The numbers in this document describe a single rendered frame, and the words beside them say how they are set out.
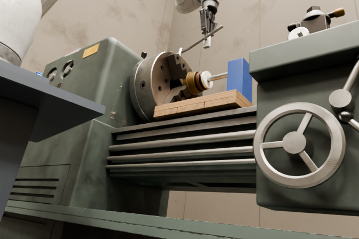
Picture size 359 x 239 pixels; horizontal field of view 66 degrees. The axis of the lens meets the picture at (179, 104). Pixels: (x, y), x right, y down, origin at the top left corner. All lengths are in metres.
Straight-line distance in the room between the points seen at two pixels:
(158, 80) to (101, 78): 0.22
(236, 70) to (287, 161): 0.49
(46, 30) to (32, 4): 3.98
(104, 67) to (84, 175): 0.42
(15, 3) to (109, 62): 0.50
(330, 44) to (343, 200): 0.27
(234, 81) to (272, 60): 0.37
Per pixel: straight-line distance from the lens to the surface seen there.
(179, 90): 1.08
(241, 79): 0.95
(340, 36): 0.59
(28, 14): 0.76
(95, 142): 1.04
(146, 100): 1.08
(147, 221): 0.66
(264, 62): 0.62
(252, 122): 0.74
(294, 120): 0.58
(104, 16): 5.37
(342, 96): 0.55
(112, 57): 1.17
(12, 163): 0.60
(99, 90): 1.09
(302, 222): 3.11
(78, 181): 1.00
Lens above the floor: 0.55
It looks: 24 degrees up
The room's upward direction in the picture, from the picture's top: 7 degrees clockwise
